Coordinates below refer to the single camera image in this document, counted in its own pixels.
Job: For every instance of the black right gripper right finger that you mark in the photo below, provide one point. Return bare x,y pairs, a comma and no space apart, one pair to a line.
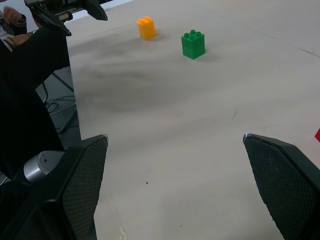
287,185

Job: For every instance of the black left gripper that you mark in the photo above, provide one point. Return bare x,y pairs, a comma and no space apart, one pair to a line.
62,10

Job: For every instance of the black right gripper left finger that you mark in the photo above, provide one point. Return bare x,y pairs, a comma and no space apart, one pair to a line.
75,190

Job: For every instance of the bystander bare hand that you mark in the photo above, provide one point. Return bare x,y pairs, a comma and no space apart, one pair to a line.
21,40

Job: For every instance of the bystander hand with fur cuff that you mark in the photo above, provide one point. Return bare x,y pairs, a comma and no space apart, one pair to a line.
11,13

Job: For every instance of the silver robot body cylinder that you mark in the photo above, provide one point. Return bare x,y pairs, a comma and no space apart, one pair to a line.
37,166

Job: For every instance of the red toy brick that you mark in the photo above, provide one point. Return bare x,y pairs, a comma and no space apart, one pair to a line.
318,136

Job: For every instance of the orange toy brick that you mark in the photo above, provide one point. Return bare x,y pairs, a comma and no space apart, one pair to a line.
147,30

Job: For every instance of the bystander black clothing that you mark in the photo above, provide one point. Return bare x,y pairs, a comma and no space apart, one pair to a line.
25,100

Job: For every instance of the green toy brick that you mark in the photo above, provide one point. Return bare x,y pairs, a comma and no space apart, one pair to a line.
193,46

